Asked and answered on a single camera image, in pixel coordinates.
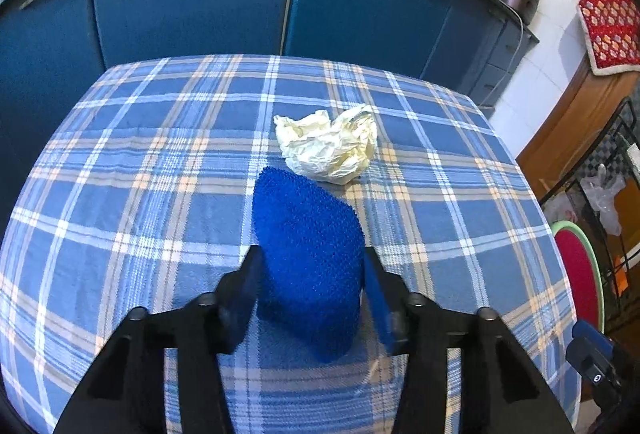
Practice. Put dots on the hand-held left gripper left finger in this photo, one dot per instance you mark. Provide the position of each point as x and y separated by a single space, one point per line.
245 304

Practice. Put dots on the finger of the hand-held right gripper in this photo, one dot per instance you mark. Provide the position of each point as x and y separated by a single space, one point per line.
592 361

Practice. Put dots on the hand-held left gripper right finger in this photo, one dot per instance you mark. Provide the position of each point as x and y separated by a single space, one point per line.
382 309

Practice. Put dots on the blue textured cloth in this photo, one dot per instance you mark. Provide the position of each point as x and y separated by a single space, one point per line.
305 254

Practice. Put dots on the red basin with green rim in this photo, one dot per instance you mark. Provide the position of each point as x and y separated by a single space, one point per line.
575 274

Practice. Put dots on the orange paper packet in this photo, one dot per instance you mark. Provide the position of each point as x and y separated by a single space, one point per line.
622 281

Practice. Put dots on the blue plaid tablecloth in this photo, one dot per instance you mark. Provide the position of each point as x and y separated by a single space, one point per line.
150 214

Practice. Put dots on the clear plastic bag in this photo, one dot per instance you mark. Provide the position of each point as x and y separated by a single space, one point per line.
605 199

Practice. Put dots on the crumpled white paper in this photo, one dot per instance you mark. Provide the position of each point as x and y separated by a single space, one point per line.
325 149

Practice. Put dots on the red patterned quilt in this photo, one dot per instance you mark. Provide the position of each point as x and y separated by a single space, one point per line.
610 24

